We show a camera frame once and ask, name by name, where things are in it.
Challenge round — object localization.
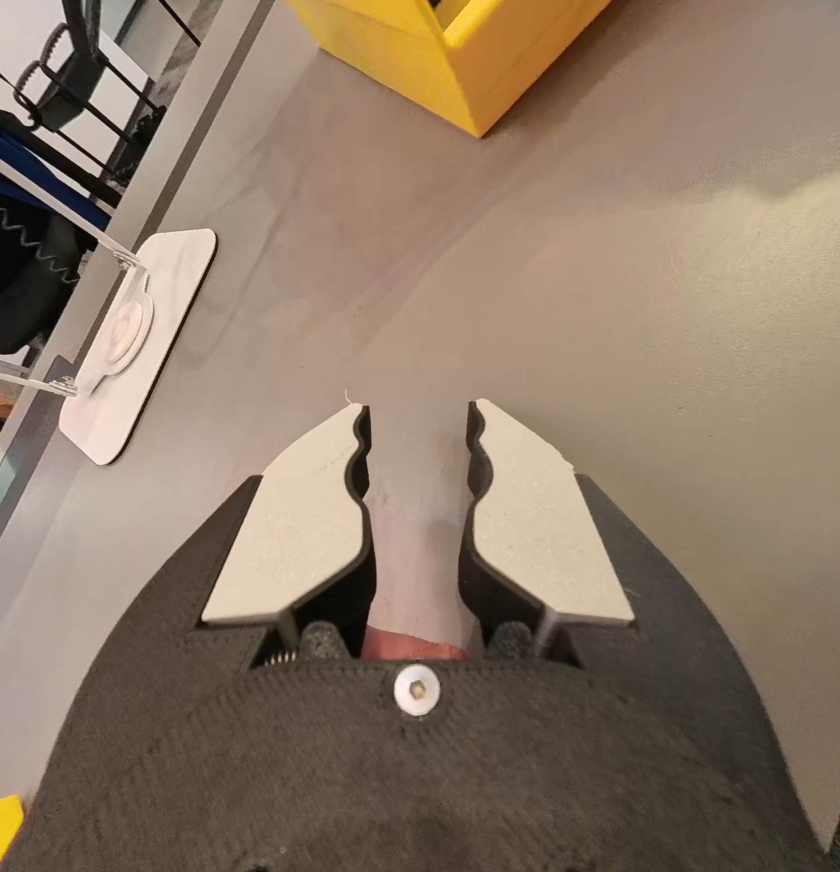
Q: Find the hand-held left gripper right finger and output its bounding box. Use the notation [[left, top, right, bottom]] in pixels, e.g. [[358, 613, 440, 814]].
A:
[[459, 398, 636, 659]]

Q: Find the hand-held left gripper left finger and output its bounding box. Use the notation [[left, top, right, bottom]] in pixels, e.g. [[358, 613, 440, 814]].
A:
[[200, 404, 380, 659]]

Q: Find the white panel stand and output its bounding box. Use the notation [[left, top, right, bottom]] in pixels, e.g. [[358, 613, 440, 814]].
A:
[[0, 146, 218, 467]]

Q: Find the black metal rack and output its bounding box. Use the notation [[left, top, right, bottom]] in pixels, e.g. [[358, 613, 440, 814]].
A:
[[0, 0, 204, 208]]

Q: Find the black coiled cord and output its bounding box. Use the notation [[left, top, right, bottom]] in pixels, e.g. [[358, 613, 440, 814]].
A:
[[0, 189, 81, 286]]

